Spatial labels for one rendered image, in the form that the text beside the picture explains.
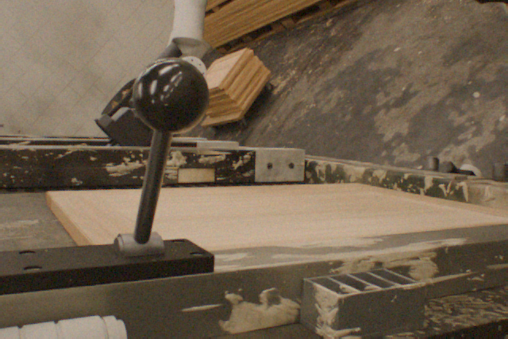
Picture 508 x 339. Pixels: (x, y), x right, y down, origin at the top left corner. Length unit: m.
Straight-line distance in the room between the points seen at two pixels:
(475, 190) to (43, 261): 0.66
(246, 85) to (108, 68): 2.57
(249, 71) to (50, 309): 3.86
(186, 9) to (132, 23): 5.41
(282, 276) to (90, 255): 0.12
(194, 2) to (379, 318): 0.91
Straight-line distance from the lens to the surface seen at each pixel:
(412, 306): 0.36
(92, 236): 0.51
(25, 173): 0.99
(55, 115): 6.04
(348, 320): 0.33
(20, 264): 0.30
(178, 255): 0.31
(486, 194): 0.83
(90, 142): 1.34
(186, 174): 1.05
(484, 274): 0.47
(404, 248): 0.41
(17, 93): 6.00
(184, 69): 0.25
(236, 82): 4.03
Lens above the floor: 1.47
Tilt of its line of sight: 24 degrees down
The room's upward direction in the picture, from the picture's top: 46 degrees counter-clockwise
